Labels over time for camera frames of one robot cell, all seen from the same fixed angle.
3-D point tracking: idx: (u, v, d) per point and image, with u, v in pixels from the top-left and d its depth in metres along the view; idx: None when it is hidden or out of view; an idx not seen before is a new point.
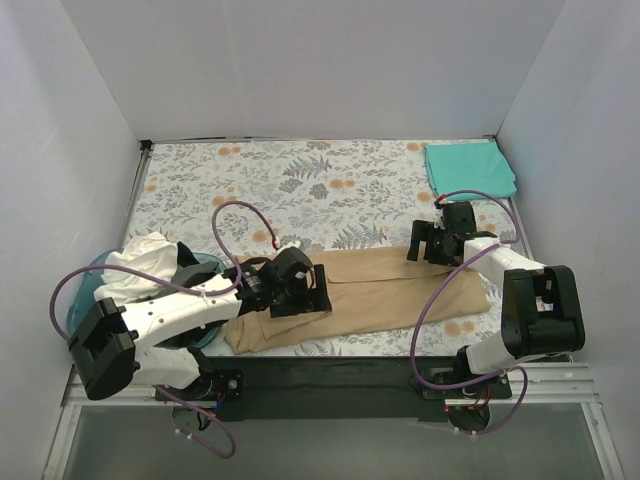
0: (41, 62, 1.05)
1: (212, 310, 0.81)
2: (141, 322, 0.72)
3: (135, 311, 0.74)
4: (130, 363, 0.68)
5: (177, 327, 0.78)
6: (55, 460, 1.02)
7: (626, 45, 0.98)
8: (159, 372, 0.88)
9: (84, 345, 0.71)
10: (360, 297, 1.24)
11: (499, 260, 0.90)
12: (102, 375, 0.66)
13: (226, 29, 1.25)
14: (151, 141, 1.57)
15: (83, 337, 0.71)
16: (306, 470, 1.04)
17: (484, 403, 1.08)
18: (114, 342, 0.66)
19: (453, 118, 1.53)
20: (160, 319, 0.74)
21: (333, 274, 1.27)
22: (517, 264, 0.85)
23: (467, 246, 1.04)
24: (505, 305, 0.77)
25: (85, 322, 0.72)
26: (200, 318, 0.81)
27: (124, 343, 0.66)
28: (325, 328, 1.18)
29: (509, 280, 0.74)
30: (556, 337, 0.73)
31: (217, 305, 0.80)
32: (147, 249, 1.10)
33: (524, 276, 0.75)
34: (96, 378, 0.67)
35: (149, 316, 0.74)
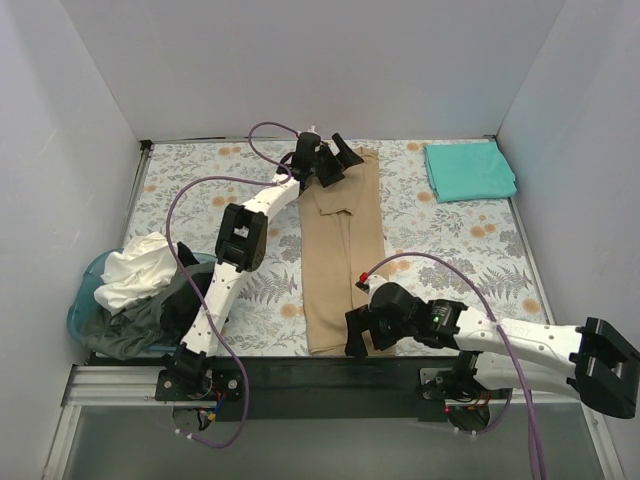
0: (40, 61, 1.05)
1: (289, 193, 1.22)
2: (257, 208, 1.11)
3: (249, 204, 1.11)
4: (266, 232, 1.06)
5: (274, 208, 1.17)
6: (55, 459, 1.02)
7: (626, 45, 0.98)
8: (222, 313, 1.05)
9: (228, 240, 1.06)
10: (336, 241, 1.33)
11: (533, 348, 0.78)
12: (255, 243, 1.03)
13: (226, 29, 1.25)
14: (151, 141, 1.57)
15: (226, 233, 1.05)
16: (307, 470, 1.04)
17: (484, 403, 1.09)
18: (254, 221, 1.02)
19: (454, 119, 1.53)
20: (266, 203, 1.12)
21: (355, 218, 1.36)
22: (560, 344, 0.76)
23: (460, 339, 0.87)
24: (584, 393, 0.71)
25: (223, 225, 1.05)
26: (282, 201, 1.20)
27: (259, 219, 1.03)
28: (306, 207, 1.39)
29: (593, 379, 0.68)
30: (634, 379, 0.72)
31: (291, 186, 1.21)
32: (147, 249, 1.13)
33: (590, 361, 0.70)
34: (249, 250, 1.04)
35: (259, 203, 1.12)
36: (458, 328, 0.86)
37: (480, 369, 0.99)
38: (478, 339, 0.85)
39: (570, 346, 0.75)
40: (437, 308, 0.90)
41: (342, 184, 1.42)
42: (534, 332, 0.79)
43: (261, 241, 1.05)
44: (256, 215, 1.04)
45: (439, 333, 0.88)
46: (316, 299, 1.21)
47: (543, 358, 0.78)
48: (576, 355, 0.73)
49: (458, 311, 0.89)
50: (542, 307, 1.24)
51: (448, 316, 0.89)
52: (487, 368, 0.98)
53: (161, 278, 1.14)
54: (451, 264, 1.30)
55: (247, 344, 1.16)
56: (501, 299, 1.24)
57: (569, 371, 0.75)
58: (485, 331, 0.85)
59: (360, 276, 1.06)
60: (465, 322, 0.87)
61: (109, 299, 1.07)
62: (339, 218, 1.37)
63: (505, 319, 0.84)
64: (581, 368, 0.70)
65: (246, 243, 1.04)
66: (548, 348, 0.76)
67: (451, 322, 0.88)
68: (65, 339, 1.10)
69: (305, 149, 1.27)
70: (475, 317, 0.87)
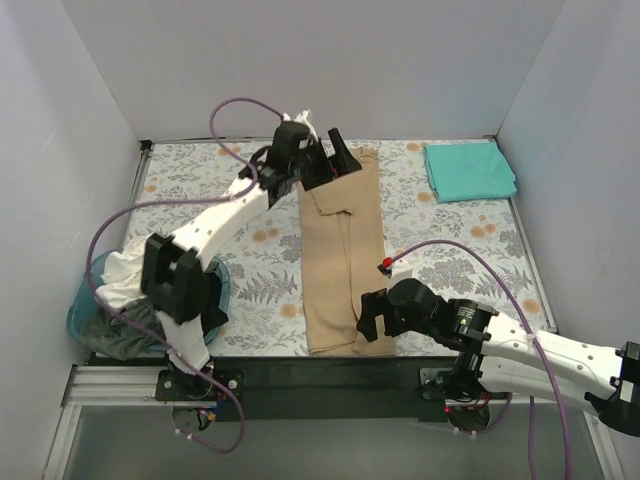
0: (40, 61, 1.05)
1: (246, 209, 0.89)
2: (195, 238, 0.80)
3: (184, 232, 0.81)
4: (198, 277, 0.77)
5: (223, 235, 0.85)
6: (55, 459, 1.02)
7: (626, 46, 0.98)
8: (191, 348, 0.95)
9: (154, 283, 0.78)
10: (336, 241, 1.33)
11: (572, 367, 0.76)
12: (183, 293, 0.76)
13: (226, 29, 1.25)
14: (151, 141, 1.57)
15: (151, 274, 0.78)
16: (307, 470, 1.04)
17: (484, 403, 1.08)
18: (182, 261, 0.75)
19: (453, 120, 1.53)
20: (209, 231, 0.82)
21: (356, 218, 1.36)
22: (602, 366, 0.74)
23: (487, 346, 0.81)
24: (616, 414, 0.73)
25: (146, 264, 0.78)
26: (237, 221, 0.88)
27: (190, 261, 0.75)
28: (307, 207, 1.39)
29: (632, 405, 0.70)
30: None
31: (249, 201, 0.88)
32: (147, 250, 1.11)
33: (629, 388, 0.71)
34: (178, 302, 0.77)
35: (198, 231, 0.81)
36: (490, 334, 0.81)
37: (486, 373, 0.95)
38: (509, 349, 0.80)
39: (611, 369, 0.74)
40: (463, 309, 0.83)
41: (343, 182, 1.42)
42: (571, 350, 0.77)
43: (192, 291, 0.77)
44: (185, 256, 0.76)
45: (464, 336, 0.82)
46: (317, 299, 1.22)
47: (578, 376, 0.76)
48: (616, 380, 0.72)
49: (486, 315, 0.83)
50: (542, 307, 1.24)
51: (474, 319, 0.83)
52: (492, 371, 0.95)
53: None
54: (451, 264, 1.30)
55: (247, 344, 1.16)
56: (501, 299, 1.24)
57: (602, 392, 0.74)
58: (518, 340, 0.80)
59: (386, 261, 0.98)
60: (495, 330, 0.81)
61: (109, 299, 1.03)
62: (339, 218, 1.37)
63: (540, 332, 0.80)
64: (619, 392, 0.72)
65: (172, 292, 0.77)
66: (586, 368, 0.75)
67: (480, 328, 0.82)
68: (65, 339, 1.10)
69: (284, 145, 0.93)
70: (506, 326, 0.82)
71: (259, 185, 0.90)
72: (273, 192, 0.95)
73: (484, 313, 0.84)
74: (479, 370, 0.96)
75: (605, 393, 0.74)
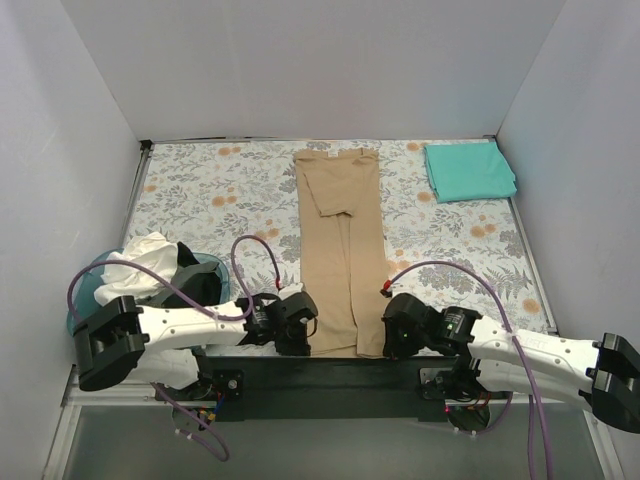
0: (41, 60, 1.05)
1: (220, 334, 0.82)
2: (154, 327, 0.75)
3: (152, 315, 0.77)
4: (132, 363, 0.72)
5: (186, 340, 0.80)
6: (55, 459, 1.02)
7: (626, 44, 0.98)
8: (150, 374, 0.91)
9: (93, 335, 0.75)
10: (336, 243, 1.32)
11: (550, 363, 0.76)
12: (106, 365, 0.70)
13: (226, 29, 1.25)
14: (151, 141, 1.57)
15: (94, 325, 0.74)
16: (306, 470, 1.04)
17: (484, 403, 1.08)
18: (123, 341, 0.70)
19: (453, 120, 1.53)
20: (172, 330, 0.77)
21: (356, 219, 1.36)
22: (578, 360, 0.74)
23: (472, 349, 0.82)
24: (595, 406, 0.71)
25: (101, 313, 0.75)
26: (204, 339, 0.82)
27: (130, 344, 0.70)
28: (306, 209, 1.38)
29: (609, 395, 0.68)
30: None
31: (225, 330, 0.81)
32: (147, 249, 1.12)
33: (606, 378, 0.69)
34: (93, 369, 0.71)
35: (163, 324, 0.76)
36: (474, 337, 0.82)
37: (484, 372, 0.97)
38: (493, 349, 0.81)
39: (587, 360, 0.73)
40: (450, 316, 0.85)
41: (343, 183, 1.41)
42: (549, 344, 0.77)
43: (114, 369, 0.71)
44: (134, 336, 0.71)
45: (452, 341, 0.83)
46: (317, 301, 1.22)
47: (559, 371, 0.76)
48: (593, 370, 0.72)
49: (472, 319, 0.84)
50: (542, 307, 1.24)
51: (461, 325, 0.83)
52: (490, 370, 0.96)
53: (161, 278, 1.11)
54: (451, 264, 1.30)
55: (247, 345, 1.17)
56: (502, 300, 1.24)
57: (584, 385, 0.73)
58: (498, 340, 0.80)
59: (385, 283, 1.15)
60: (479, 331, 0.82)
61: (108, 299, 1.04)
62: (341, 219, 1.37)
63: (519, 330, 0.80)
64: (597, 384, 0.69)
65: (99, 357, 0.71)
66: (564, 362, 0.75)
67: (465, 330, 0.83)
68: (65, 339, 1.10)
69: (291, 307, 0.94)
70: (489, 326, 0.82)
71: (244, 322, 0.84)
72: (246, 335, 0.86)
73: (471, 317, 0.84)
74: (477, 369, 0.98)
75: (586, 386, 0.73)
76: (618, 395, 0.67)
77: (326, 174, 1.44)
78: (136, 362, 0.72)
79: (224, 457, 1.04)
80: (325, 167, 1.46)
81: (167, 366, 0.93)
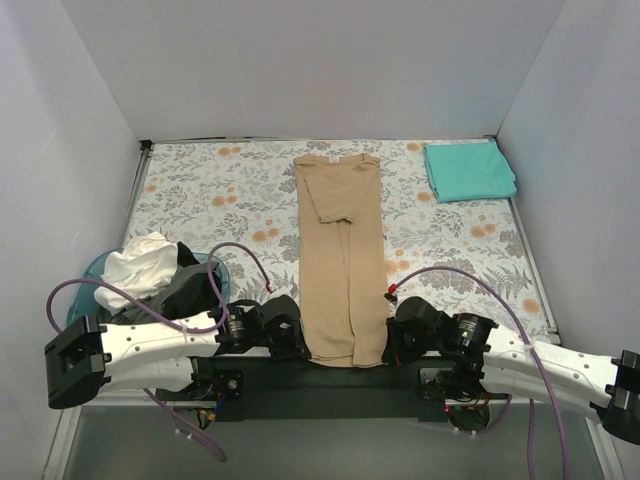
0: (41, 60, 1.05)
1: (189, 348, 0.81)
2: (118, 345, 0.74)
3: (116, 333, 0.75)
4: (94, 384, 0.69)
5: (153, 356, 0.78)
6: (55, 459, 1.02)
7: (626, 45, 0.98)
8: (136, 383, 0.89)
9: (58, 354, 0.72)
10: (335, 249, 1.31)
11: (568, 377, 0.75)
12: (70, 385, 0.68)
13: (225, 29, 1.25)
14: (152, 141, 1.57)
15: (59, 344, 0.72)
16: (306, 470, 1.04)
17: (484, 403, 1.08)
18: (85, 362, 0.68)
19: (453, 120, 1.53)
20: (136, 347, 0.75)
21: (356, 225, 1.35)
22: (597, 376, 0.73)
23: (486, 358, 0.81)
24: (610, 422, 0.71)
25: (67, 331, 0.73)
26: (174, 352, 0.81)
27: (90, 365, 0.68)
28: (306, 215, 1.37)
29: (628, 414, 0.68)
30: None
31: (196, 344, 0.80)
32: (147, 249, 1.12)
33: (625, 396, 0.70)
34: (55, 389, 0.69)
35: (127, 342, 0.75)
36: (490, 345, 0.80)
37: (488, 375, 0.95)
38: (508, 360, 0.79)
39: (606, 377, 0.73)
40: (465, 323, 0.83)
41: (343, 190, 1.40)
42: (567, 359, 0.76)
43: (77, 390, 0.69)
44: (97, 356, 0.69)
45: (466, 349, 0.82)
46: (317, 308, 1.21)
47: (576, 386, 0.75)
48: (612, 387, 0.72)
49: (488, 328, 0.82)
50: (542, 307, 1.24)
51: (476, 333, 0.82)
52: (495, 374, 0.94)
53: (161, 278, 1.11)
54: (451, 264, 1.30)
55: None
56: (502, 299, 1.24)
57: (600, 400, 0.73)
58: (512, 350, 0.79)
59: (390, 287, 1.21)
60: (495, 341, 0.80)
61: (108, 299, 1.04)
62: (341, 225, 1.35)
63: (537, 343, 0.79)
64: (616, 401, 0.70)
65: (62, 377, 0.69)
66: (583, 377, 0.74)
67: (481, 340, 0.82)
68: None
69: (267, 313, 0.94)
70: (506, 337, 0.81)
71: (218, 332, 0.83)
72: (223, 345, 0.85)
73: (487, 325, 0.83)
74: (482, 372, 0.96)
75: (602, 402, 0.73)
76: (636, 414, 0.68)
77: (326, 179, 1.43)
78: (101, 382, 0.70)
79: (224, 456, 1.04)
80: (325, 171, 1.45)
81: (152, 372, 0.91)
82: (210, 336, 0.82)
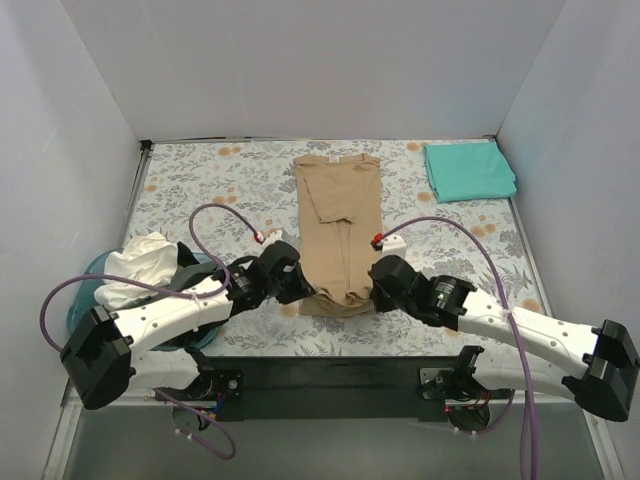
0: (41, 60, 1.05)
1: (205, 313, 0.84)
2: (135, 327, 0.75)
3: (128, 317, 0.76)
4: (125, 369, 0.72)
5: (172, 330, 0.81)
6: (55, 459, 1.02)
7: (627, 45, 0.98)
8: (163, 374, 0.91)
9: (77, 355, 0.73)
10: (335, 248, 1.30)
11: (546, 344, 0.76)
12: (102, 378, 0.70)
13: (226, 29, 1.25)
14: (151, 141, 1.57)
15: (75, 345, 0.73)
16: (306, 470, 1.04)
17: (484, 403, 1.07)
18: (110, 349, 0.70)
19: (453, 120, 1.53)
20: (154, 324, 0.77)
21: (357, 225, 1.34)
22: (575, 345, 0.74)
23: (462, 322, 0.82)
24: (586, 391, 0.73)
25: (78, 331, 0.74)
26: (191, 322, 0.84)
27: (116, 350, 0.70)
28: (307, 214, 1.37)
29: (604, 383, 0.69)
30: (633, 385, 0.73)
31: (209, 306, 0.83)
32: (147, 249, 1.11)
33: (603, 366, 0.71)
34: (89, 387, 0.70)
35: (143, 321, 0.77)
36: (466, 309, 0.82)
37: (478, 368, 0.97)
38: (487, 325, 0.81)
39: (585, 345, 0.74)
40: (442, 285, 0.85)
41: (343, 190, 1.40)
42: (546, 326, 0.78)
43: (110, 381, 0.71)
44: (119, 342, 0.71)
45: (441, 310, 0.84)
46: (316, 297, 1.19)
47: (551, 353, 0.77)
48: (589, 357, 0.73)
49: (464, 291, 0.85)
50: (542, 307, 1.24)
51: (452, 294, 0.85)
52: (485, 366, 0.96)
53: (161, 278, 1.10)
54: (451, 264, 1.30)
55: (247, 344, 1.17)
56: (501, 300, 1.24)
57: (574, 369, 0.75)
58: (491, 316, 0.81)
59: (376, 237, 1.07)
60: (472, 304, 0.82)
61: (108, 299, 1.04)
62: (341, 226, 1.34)
63: (515, 309, 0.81)
64: (592, 371, 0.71)
65: (91, 374, 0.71)
66: (560, 345, 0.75)
67: (457, 301, 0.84)
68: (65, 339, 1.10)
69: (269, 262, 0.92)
70: (483, 301, 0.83)
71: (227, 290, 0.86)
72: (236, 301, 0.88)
73: (464, 289, 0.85)
74: (470, 365, 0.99)
75: (577, 371, 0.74)
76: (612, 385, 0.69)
77: (326, 179, 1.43)
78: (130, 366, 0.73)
79: (225, 456, 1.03)
80: (325, 171, 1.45)
81: (164, 365, 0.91)
82: (222, 295, 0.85)
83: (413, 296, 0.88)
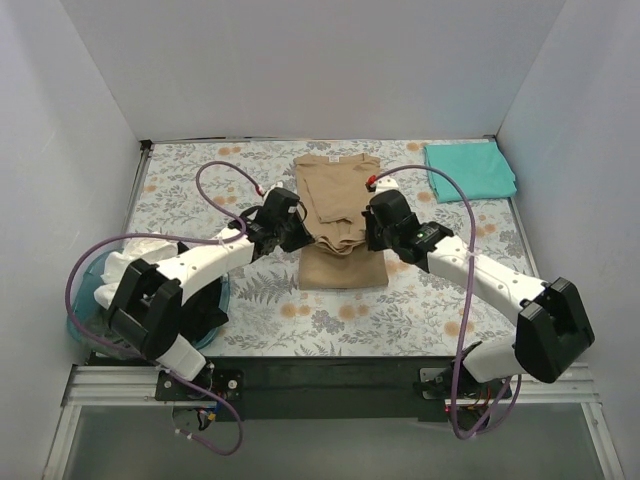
0: (41, 60, 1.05)
1: (232, 255, 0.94)
2: (179, 272, 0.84)
3: (170, 265, 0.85)
4: (176, 307, 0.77)
5: (206, 273, 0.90)
6: (55, 459, 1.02)
7: (627, 44, 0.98)
8: (181, 349, 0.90)
9: (126, 310, 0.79)
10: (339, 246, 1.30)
11: (493, 285, 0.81)
12: (156, 319, 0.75)
13: (226, 29, 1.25)
14: (151, 141, 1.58)
15: (124, 301, 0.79)
16: (307, 470, 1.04)
17: (484, 403, 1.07)
18: (160, 291, 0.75)
19: (453, 120, 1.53)
20: (194, 267, 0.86)
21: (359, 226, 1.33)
22: (519, 288, 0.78)
23: (432, 258, 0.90)
24: (516, 332, 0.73)
25: (124, 289, 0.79)
26: (221, 265, 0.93)
27: (166, 289, 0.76)
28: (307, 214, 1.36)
29: (530, 324, 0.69)
30: (572, 350, 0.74)
31: (235, 249, 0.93)
32: (147, 249, 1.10)
33: (534, 308, 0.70)
34: (144, 333, 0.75)
35: (183, 266, 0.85)
36: (436, 248, 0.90)
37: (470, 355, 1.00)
38: (448, 263, 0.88)
39: (527, 292, 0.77)
40: (425, 228, 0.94)
41: (343, 190, 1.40)
42: (501, 273, 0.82)
43: (164, 323, 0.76)
44: (164, 284, 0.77)
45: (416, 247, 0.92)
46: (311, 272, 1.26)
47: (498, 296, 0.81)
48: (526, 300, 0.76)
49: (444, 236, 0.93)
50: None
51: (432, 236, 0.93)
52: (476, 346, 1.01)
53: None
54: None
55: (247, 344, 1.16)
56: None
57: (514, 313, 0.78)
58: (457, 257, 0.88)
59: (370, 179, 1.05)
60: (444, 245, 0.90)
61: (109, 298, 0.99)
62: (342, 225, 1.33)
63: (481, 254, 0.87)
64: (524, 311, 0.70)
65: (144, 321, 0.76)
66: (505, 288, 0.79)
67: (433, 242, 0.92)
68: (66, 339, 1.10)
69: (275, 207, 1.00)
70: (454, 245, 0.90)
71: (247, 237, 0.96)
72: (255, 245, 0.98)
73: (443, 235, 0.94)
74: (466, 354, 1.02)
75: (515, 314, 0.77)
76: (539, 328, 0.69)
77: (326, 179, 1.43)
78: (179, 307, 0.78)
79: (227, 453, 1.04)
80: (325, 171, 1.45)
81: (186, 349, 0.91)
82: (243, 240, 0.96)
83: (397, 233, 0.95)
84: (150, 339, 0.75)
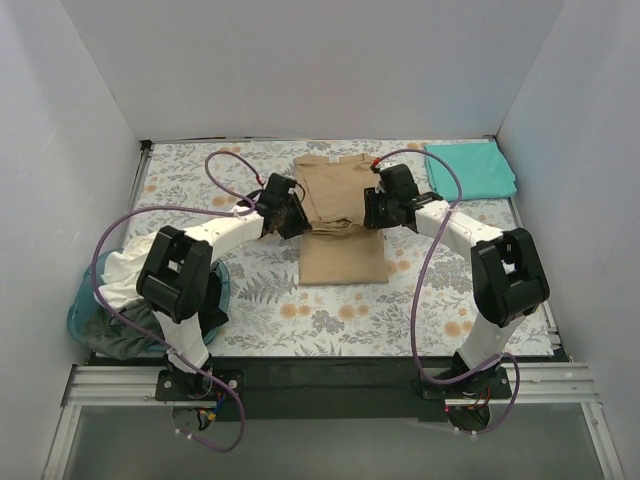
0: (41, 59, 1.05)
1: (247, 227, 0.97)
2: (204, 235, 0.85)
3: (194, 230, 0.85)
4: (206, 268, 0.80)
5: (225, 242, 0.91)
6: (55, 460, 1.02)
7: (627, 43, 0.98)
8: (195, 334, 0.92)
9: (156, 275, 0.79)
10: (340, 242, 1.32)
11: (460, 232, 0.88)
12: (191, 278, 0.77)
13: (226, 29, 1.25)
14: (151, 141, 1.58)
15: (155, 265, 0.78)
16: (306, 470, 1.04)
17: (484, 403, 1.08)
18: (192, 252, 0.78)
19: (453, 120, 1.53)
20: (217, 232, 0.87)
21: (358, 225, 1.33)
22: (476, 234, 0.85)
23: (419, 216, 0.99)
24: (473, 270, 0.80)
25: (153, 254, 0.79)
26: (237, 236, 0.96)
27: (200, 250, 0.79)
28: (307, 213, 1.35)
29: (479, 256, 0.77)
30: (526, 296, 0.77)
31: (249, 221, 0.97)
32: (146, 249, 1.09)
33: (488, 246, 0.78)
34: (181, 291, 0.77)
35: (206, 230, 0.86)
36: (423, 207, 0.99)
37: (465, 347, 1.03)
38: (431, 218, 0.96)
39: (485, 235, 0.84)
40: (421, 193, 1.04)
41: (343, 190, 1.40)
42: (467, 223, 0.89)
43: (196, 281, 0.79)
44: (195, 246, 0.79)
45: (408, 208, 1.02)
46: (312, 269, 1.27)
47: (463, 241, 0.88)
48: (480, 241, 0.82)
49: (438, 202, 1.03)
50: (542, 308, 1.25)
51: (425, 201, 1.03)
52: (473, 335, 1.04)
53: None
54: (451, 264, 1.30)
55: (247, 344, 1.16)
56: None
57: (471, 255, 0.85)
58: (438, 213, 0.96)
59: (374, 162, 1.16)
60: (430, 206, 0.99)
61: (108, 299, 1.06)
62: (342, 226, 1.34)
63: (460, 211, 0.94)
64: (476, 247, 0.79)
65: (178, 280, 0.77)
66: (469, 233, 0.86)
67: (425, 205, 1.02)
68: (65, 339, 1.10)
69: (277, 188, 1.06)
70: (438, 205, 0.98)
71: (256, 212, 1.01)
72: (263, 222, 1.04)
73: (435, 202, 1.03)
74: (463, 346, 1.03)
75: None
76: (486, 260, 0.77)
77: (326, 179, 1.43)
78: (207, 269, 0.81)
79: (225, 449, 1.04)
80: (325, 171, 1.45)
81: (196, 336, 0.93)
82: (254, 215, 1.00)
83: (396, 199, 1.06)
84: (184, 298, 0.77)
